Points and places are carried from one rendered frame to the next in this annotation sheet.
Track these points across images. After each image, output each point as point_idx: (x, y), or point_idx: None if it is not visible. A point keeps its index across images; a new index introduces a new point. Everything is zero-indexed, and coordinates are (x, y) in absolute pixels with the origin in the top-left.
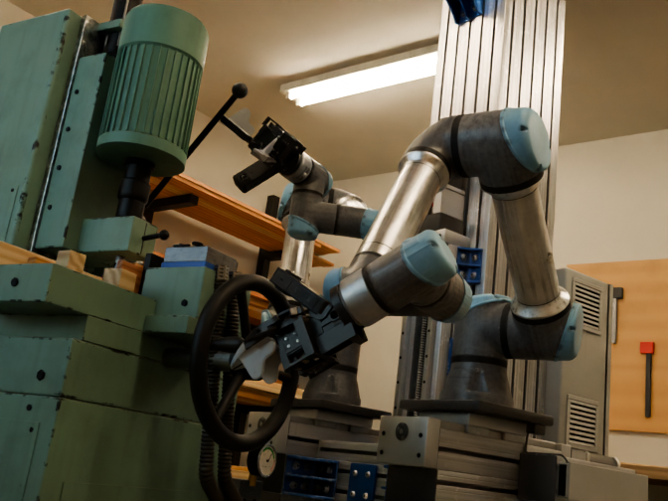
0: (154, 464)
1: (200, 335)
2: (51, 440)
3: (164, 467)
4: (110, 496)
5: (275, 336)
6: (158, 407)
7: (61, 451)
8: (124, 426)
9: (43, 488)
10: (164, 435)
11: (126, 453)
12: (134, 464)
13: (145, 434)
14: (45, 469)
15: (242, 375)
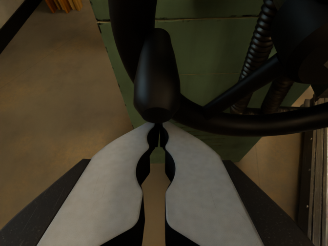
0: (230, 58)
1: (112, 26)
2: (108, 54)
3: (243, 59)
4: (181, 80)
5: (174, 233)
6: (236, 9)
7: (121, 60)
8: (186, 35)
9: (118, 79)
10: (245, 35)
11: (193, 54)
12: (204, 60)
13: (216, 38)
14: (113, 70)
15: (275, 68)
